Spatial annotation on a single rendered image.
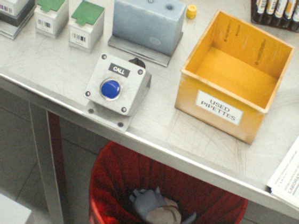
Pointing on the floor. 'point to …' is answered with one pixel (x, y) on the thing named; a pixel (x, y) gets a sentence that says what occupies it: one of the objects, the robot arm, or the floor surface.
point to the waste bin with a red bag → (120, 167)
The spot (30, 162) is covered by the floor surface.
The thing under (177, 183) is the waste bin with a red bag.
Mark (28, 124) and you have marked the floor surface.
